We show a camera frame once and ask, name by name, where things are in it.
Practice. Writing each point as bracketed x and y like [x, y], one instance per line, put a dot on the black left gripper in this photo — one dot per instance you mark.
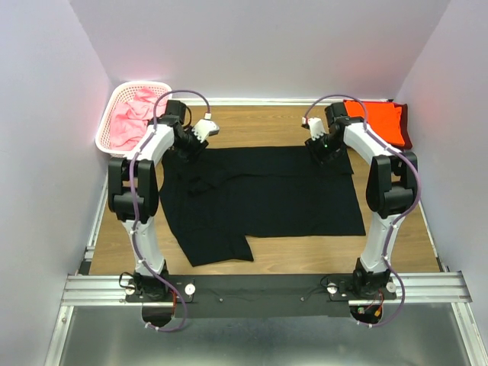
[189, 156]

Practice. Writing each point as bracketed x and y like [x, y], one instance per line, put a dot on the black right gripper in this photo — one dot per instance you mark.
[319, 157]

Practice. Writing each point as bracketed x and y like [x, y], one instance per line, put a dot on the black t-shirt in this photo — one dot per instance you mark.
[216, 202]

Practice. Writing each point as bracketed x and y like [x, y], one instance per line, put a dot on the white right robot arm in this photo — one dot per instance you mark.
[392, 192]

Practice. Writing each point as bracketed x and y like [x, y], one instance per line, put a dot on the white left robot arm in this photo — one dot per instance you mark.
[133, 196]

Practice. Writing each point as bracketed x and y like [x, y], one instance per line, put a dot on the orange folded t-shirt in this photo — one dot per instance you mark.
[373, 109]

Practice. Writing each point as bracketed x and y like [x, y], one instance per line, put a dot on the pink crumpled t-shirt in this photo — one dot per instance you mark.
[129, 120]

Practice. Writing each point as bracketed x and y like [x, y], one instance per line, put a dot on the pink plastic laundry basket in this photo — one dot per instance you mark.
[122, 93]

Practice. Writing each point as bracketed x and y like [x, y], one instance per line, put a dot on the maroon folded t-shirt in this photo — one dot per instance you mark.
[407, 127]

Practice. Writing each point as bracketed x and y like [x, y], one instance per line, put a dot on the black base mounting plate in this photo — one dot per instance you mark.
[206, 308]

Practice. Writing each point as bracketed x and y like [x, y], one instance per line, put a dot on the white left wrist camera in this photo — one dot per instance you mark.
[205, 128]

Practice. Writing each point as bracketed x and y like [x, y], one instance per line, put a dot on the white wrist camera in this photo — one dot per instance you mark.
[316, 129]
[205, 128]

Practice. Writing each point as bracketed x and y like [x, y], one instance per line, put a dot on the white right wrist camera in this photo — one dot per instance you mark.
[316, 129]

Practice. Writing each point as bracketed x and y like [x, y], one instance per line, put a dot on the aluminium back rail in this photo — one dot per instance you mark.
[263, 101]

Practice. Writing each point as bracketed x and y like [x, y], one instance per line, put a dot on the aluminium front rail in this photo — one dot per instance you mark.
[440, 287]

